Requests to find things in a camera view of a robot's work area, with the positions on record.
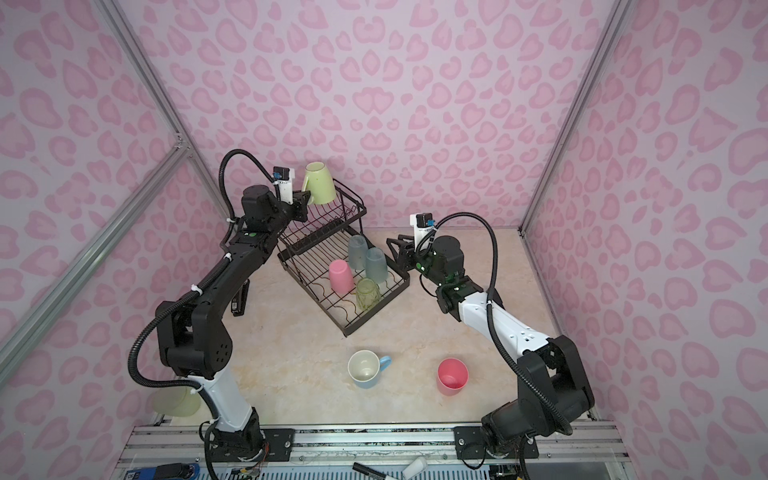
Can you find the blue mug white inside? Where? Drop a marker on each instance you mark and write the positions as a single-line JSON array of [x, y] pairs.
[[364, 368]]

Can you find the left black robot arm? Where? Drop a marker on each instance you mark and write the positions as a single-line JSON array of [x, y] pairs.
[[192, 338]]

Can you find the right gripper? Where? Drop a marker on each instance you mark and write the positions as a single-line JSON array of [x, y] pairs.
[[407, 257]]

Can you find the light green mug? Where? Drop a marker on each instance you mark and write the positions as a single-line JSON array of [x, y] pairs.
[[319, 183]]

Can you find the black wire dish rack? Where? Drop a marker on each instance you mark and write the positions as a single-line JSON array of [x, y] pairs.
[[316, 254]]

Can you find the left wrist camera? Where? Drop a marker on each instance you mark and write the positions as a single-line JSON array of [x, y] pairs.
[[283, 178]]

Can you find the pink cup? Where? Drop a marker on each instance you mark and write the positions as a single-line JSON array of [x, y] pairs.
[[341, 277], [452, 376]]

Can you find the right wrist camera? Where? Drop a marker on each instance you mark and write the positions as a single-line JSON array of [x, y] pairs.
[[422, 224]]

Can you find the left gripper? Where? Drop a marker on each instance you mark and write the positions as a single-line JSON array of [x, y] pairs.
[[300, 206]]

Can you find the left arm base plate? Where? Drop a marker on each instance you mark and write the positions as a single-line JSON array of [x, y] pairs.
[[270, 445]]

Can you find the black marker pen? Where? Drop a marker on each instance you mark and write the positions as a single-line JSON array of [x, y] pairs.
[[370, 472]]

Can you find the black stapler left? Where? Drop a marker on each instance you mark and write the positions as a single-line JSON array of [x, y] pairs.
[[239, 300]]

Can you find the blue black tool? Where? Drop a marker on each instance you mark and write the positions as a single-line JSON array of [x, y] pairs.
[[172, 471]]

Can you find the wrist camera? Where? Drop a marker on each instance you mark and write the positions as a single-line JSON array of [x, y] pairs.
[[283, 178], [422, 224]]

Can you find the green transparent cup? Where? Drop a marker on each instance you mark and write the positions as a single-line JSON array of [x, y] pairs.
[[368, 294]]

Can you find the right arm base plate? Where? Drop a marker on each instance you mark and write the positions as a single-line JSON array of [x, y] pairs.
[[473, 444]]

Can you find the white small bottle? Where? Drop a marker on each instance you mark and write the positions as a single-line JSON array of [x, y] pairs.
[[415, 468]]

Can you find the teal frosted tumbler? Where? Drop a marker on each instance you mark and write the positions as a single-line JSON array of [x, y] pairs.
[[376, 267], [357, 251]]

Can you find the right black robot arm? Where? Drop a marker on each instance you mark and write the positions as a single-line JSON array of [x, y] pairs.
[[553, 389]]

